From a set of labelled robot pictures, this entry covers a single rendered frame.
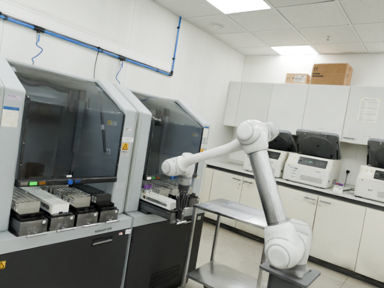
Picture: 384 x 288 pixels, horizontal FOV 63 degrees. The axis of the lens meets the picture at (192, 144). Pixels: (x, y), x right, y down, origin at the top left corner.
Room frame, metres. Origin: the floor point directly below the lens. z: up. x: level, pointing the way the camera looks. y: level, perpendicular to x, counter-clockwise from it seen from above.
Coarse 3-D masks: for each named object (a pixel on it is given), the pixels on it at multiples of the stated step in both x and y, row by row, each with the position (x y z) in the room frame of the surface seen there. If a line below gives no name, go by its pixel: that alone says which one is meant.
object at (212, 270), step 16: (208, 208) 2.25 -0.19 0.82; (224, 208) 2.33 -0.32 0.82; (240, 208) 2.41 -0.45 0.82; (256, 208) 2.50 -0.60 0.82; (192, 224) 2.30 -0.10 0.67; (256, 224) 2.03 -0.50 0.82; (192, 240) 2.31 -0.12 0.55; (192, 272) 2.36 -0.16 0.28; (208, 272) 2.40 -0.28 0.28; (224, 272) 2.45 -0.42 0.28; (240, 272) 2.49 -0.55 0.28
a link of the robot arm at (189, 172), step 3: (183, 153) 2.05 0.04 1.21; (186, 153) 2.03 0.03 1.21; (189, 153) 2.04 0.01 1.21; (183, 156) 2.03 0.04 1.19; (186, 156) 2.02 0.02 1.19; (192, 165) 2.02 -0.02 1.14; (189, 168) 2.00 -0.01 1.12; (192, 168) 2.02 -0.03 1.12; (186, 171) 1.99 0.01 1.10; (189, 171) 2.01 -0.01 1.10; (192, 171) 2.03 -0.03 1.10; (183, 174) 2.00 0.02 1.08; (186, 174) 2.01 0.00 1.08; (189, 174) 2.03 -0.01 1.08; (192, 174) 2.05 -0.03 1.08
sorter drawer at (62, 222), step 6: (42, 210) 1.67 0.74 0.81; (48, 216) 1.61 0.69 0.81; (54, 216) 1.61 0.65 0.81; (60, 216) 1.63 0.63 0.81; (66, 216) 1.65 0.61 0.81; (72, 216) 1.68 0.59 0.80; (48, 222) 1.60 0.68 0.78; (54, 222) 1.60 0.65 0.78; (60, 222) 1.63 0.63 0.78; (66, 222) 1.66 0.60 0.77; (72, 222) 1.69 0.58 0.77; (54, 228) 1.61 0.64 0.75; (60, 228) 1.63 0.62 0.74; (66, 228) 1.66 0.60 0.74; (72, 228) 1.64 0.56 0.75
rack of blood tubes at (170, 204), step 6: (150, 192) 2.28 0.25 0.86; (144, 198) 2.21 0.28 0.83; (150, 198) 2.25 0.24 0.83; (156, 198) 2.14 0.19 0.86; (162, 198) 2.15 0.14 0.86; (168, 198) 2.17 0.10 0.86; (156, 204) 2.13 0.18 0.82; (162, 204) 2.21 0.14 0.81; (168, 204) 2.07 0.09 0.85; (174, 204) 2.09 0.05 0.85
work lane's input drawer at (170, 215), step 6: (138, 204) 2.21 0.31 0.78; (144, 204) 2.18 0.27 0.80; (150, 204) 2.16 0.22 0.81; (150, 210) 2.14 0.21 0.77; (156, 210) 2.10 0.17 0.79; (162, 210) 2.07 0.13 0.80; (168, 210) 2.05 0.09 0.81; (174, 210) 2.06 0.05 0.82; (162, 216) 2.06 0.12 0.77; (168, 216) 2.03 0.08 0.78; (174, 216) 2.05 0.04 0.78; (174, 222) 2.05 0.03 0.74; (180, 222) 2.03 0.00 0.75
